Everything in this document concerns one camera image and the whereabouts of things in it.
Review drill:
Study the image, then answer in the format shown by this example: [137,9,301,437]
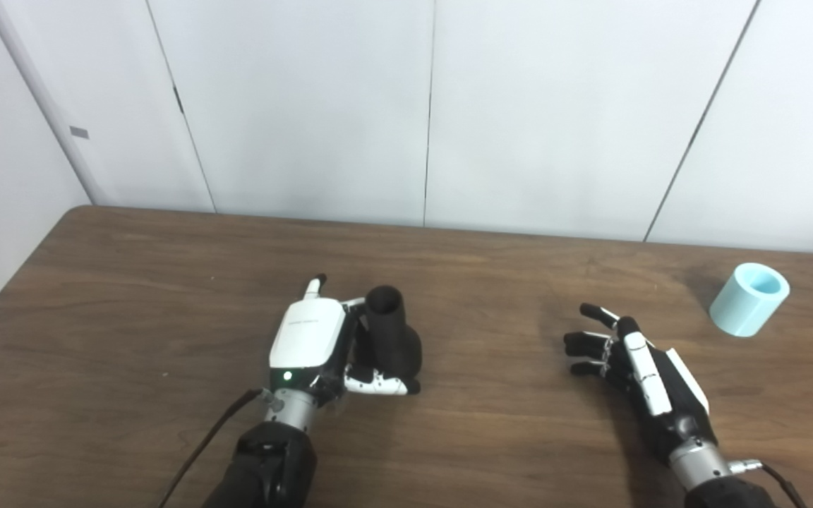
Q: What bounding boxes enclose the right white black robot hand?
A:
[563,303,719,466]

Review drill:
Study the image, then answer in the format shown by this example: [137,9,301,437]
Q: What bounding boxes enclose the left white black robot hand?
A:
[267,274,421,407]

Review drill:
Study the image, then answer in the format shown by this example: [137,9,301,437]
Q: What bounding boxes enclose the black funnel-shaped nozzle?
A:
[364,285,423,382]

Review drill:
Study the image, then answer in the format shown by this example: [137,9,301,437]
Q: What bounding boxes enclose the light-blue short hose piece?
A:
[709,262,791,338]

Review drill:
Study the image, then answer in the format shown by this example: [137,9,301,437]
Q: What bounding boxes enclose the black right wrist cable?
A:
[730,459,809,508]

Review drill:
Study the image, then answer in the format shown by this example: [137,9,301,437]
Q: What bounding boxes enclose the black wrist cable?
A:
[159,388,284,508]
[730,459,809,508]

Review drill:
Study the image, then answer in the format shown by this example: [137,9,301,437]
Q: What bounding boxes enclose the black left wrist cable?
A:
[159,388,284,508]

